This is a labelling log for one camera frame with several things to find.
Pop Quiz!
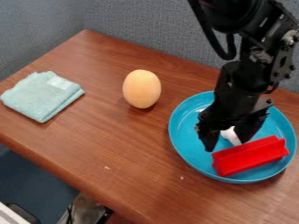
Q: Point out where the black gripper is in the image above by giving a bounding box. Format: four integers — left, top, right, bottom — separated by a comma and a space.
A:
197, 61, 274, 152

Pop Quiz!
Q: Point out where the white toothpaste tube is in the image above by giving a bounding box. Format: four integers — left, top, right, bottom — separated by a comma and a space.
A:
198, 108, 243, 147

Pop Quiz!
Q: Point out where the blue round plate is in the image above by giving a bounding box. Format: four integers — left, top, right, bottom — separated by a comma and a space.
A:
169, 91, 298, 184

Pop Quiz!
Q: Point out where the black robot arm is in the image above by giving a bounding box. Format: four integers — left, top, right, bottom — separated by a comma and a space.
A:
187, 0, 299, 152

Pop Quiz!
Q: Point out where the light green folded cloth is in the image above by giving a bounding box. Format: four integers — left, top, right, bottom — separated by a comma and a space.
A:
0, 71, 85, 123

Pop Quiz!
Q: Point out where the red plastic block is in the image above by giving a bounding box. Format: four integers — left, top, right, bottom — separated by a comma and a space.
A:
213, 136, 290, 177

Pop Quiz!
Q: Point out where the orange egg-shaped object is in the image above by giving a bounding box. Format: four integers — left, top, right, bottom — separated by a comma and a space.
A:
123, 69, 162, 109

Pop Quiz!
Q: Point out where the grey bag under table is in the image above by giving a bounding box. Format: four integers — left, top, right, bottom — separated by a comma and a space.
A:
58, 192, 114, 224

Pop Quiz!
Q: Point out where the white object bottom left corner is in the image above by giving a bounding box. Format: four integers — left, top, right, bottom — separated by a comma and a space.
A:
0, 202, 30, 224

